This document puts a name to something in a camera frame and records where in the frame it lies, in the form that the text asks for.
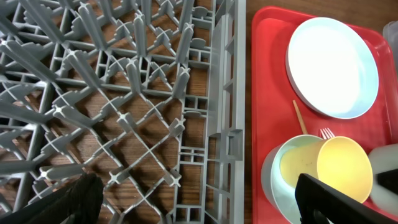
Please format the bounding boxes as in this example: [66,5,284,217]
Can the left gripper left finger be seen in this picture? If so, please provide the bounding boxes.
[1,173,104,224]

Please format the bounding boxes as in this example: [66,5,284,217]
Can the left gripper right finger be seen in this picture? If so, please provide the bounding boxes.
[295,174,397,224]

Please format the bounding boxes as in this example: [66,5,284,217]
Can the light blue small bowl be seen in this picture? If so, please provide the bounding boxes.
[261,134,322,223]

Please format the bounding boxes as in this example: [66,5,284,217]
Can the yellow plastic cup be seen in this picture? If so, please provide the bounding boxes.
[279,136,373,203]

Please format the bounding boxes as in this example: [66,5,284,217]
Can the green bowl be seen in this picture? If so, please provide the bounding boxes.
[369,144,397,216]

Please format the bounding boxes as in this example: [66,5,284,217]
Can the grey dishwasher rack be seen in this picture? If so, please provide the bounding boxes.
[1,0,246,223]

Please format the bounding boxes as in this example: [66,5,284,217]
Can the white plastic fork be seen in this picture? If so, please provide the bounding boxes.
[320,128,335,139]

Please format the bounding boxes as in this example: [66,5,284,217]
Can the wooden chopstick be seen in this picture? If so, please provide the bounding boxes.
[292,100,308,134]

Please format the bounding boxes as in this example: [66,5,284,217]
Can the red plastic tray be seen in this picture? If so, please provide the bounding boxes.
[251,6,397,223]

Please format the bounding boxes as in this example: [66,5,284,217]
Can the light blue plate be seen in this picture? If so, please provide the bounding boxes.
[285,17,379,119]

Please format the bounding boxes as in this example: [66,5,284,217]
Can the clear plastic bin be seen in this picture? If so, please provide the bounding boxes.
[382,21,398,67]

